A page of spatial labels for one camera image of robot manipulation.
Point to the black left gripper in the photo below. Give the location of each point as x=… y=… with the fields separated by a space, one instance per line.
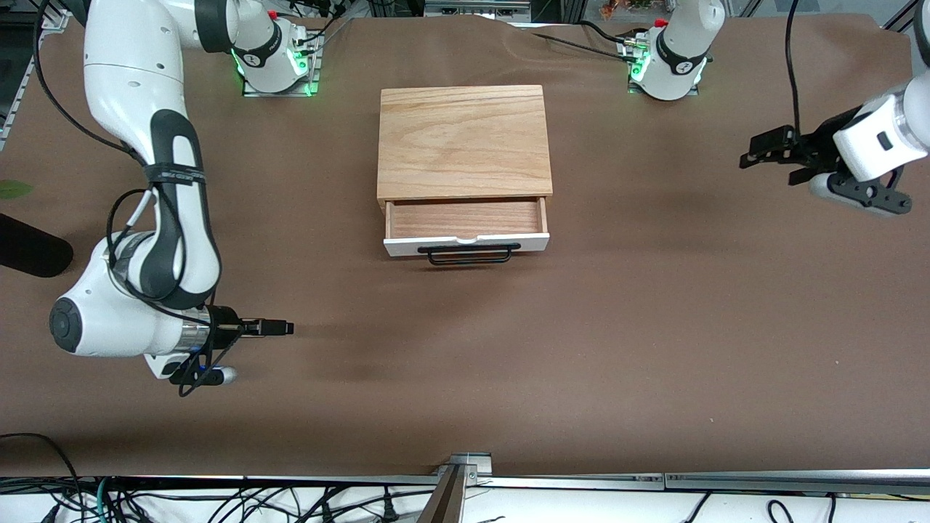
x=823 y=138

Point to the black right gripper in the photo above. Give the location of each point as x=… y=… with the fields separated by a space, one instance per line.
x=224 y=319

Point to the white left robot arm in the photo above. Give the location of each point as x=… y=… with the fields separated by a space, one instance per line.
x=679 y=51

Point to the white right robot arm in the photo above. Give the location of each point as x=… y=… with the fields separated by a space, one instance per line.
x=131 y=73

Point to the light wooden drawer cabinet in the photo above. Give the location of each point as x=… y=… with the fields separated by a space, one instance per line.
x=465 y=138

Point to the brown table cover sheet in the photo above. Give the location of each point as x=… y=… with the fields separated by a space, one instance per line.
x=465 y=363

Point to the black foam cylinder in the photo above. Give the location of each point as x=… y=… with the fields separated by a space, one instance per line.
x=33 y=250

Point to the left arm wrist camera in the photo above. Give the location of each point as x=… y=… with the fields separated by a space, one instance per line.
x=864 y=196

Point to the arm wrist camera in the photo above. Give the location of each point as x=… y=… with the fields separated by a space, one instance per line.
x=163 y=367
x=864 y=196

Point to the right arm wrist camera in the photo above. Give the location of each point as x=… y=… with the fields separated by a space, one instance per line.
x=163 y=367

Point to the aluminium camera mount post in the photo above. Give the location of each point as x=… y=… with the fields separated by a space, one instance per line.
x=450 y=501

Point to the aluminium table edge rail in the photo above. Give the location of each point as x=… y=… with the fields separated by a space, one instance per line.
x=726 y=481

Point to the aluminium table side rail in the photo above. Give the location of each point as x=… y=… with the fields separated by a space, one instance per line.
x=18 y=94

